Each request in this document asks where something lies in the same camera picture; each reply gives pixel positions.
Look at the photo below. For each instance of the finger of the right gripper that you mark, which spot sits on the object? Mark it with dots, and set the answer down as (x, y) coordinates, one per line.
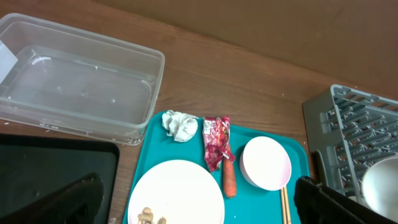
(323, 166)

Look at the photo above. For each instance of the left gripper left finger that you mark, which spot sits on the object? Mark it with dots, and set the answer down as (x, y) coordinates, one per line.
(77, 202)

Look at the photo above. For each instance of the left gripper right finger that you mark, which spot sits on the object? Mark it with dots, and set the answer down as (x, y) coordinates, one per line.
(319, 204)

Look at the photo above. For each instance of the wooden chopstick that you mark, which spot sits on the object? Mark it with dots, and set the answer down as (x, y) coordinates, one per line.
(287, 206)
(282, 199)

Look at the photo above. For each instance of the pink white bowl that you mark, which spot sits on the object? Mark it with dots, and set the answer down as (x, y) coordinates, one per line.
(265, 164)

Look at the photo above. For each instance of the white saucer bowl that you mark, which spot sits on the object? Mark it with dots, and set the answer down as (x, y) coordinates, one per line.
(379, 188)

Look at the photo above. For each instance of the grey dishwasher rack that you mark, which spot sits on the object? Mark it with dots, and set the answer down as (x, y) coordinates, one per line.
(355, 129)

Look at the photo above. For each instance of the black tray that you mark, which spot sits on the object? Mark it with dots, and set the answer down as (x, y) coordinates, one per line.
(34, 167)

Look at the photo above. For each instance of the peanut food scraps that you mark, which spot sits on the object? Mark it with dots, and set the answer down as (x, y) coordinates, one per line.
(147, 217)

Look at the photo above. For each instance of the orange carrot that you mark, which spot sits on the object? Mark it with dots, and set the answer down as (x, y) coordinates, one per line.
(229, 179)

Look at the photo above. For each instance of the white plate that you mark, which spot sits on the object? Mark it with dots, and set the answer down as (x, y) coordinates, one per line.
(179, 191)

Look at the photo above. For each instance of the red snack wrapper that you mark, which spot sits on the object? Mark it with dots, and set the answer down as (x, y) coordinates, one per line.
(216, 138)

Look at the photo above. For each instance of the crumpled white napkin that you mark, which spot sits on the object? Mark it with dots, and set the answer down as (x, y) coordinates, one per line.
(181, 126)

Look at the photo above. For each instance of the clear plastic bin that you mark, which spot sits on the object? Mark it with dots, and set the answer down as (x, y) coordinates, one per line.
(73, 81)

